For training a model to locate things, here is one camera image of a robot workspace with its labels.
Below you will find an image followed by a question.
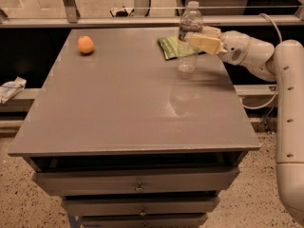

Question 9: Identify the grey drawer cabinet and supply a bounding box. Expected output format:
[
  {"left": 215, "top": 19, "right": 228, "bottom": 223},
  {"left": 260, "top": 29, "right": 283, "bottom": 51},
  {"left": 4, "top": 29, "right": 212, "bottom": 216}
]
[{"left": 8, "top": 27, "right": 261, "bottom": 228}]

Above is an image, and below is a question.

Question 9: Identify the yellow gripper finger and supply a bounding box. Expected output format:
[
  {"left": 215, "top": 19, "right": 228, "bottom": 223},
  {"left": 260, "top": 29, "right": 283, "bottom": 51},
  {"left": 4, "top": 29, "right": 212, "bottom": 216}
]
[
  {"left": 185, "top": 32, "right": 226, "bottom": 55},
  {"left": 202, "top": 26, "right": 221, "bottom": 38}
]

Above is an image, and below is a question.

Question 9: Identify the middle grey drawer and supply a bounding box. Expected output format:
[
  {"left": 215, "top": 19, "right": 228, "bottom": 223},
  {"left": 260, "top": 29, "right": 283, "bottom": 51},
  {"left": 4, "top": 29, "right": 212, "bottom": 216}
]
[{"left": 62, "top": 197, "right": 219, "bottom": 217}]

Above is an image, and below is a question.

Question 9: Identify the white folded cloth packet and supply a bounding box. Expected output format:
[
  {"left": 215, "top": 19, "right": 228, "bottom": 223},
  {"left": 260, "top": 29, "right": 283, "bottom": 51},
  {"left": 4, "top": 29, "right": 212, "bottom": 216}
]
[{"left": 0, "top": 77, "right": 27, "bottom": 104}]

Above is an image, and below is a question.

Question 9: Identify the black white object on floor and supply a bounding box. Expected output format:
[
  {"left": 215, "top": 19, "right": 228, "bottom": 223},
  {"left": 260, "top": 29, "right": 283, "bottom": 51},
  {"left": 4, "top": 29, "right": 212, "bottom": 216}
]
[{"left": 109, "top": 7, "right": 134, "bottom": 17}]

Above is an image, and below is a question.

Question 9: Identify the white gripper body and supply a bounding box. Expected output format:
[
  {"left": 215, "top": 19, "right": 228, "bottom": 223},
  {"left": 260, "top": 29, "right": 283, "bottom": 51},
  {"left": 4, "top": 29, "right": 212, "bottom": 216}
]
[{"left": 218, "top": 30, "right": 251, "bottom": 66}]

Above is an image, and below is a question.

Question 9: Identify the orange fruit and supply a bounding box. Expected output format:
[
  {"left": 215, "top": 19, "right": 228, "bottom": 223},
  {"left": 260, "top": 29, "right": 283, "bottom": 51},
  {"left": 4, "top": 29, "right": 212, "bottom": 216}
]
[{"left": 77, "top": 36, "right": 94, "bottom": 54}]

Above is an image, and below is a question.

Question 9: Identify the grey metal rail frame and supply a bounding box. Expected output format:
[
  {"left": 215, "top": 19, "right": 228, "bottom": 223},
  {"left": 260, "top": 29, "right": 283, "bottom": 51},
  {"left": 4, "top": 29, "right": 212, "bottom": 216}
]
[{"left": 0, "top": 0, "right": 304, "bottom": 28}]

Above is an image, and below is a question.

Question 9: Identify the clear plastic water bottle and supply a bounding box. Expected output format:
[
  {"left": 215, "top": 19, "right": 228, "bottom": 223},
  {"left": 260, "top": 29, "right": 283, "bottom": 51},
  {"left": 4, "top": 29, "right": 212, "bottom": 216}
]
[{"left": 177, "top": 1, "right": 203, "bottom": 78}]

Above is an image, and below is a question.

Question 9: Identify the top grey drawer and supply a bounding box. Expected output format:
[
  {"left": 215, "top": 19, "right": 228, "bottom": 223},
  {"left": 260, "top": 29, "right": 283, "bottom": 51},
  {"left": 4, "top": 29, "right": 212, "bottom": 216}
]
[{"left": 32, "top": 166, "right": 239, "bottom": 197}]

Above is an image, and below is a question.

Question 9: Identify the green chip bag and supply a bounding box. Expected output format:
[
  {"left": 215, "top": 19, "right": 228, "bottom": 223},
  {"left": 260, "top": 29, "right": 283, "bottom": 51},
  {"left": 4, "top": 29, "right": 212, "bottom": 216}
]
[{"left": 158, "top": 36, "right": 204, "bottom": 60}]

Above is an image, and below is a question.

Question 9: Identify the bottom grey drawer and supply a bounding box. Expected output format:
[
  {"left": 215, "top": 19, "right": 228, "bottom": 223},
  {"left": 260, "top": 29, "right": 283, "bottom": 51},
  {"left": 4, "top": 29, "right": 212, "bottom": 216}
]
[{"left": 81, "top": 214, "right": 207, "bottom": 228}]

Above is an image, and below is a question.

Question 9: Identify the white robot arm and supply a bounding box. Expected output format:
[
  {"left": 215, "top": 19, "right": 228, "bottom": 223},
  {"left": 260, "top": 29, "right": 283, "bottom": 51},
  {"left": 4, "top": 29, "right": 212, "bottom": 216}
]
[{"left": 184, "top": 27, "right": 304, "bottom": 226}]

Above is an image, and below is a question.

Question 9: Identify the grey drawer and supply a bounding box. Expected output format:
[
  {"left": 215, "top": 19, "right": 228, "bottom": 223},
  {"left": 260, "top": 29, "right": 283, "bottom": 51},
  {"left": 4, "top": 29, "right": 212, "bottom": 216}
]
[
  {"left": 32, "top": 166, "right": 239, "bottom": 197},
  {"left": 81, "top": 214, "right": 207, "bottom": 228},
  {"left": 62, "top": 197, "right": 219, "bottom": 217}
]

